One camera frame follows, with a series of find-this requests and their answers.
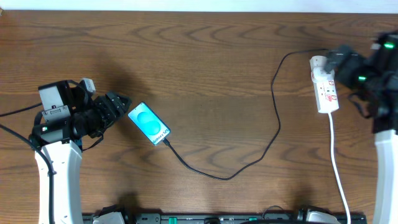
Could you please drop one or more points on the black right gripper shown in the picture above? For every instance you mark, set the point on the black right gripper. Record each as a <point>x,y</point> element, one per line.
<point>357,61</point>

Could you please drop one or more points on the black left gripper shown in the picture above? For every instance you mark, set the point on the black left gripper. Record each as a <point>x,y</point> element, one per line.
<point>103,109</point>

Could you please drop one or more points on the white power strip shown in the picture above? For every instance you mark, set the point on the white power strip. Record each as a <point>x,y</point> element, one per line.
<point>325,90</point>

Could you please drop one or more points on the blue Galaxy smartphone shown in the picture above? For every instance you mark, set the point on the blue Galaxy smartphone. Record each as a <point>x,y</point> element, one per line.
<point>149,123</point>

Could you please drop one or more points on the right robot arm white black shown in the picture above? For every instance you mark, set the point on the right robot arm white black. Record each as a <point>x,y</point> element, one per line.
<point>373,80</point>

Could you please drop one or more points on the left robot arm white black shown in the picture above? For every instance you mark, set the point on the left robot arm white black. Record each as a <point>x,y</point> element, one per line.
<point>69,117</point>

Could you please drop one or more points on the white USB charger adapter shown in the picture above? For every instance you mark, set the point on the white USB charger adapter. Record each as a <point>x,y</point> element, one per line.
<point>318,61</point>

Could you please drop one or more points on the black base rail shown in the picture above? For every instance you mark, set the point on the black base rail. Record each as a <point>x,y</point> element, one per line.
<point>156,218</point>

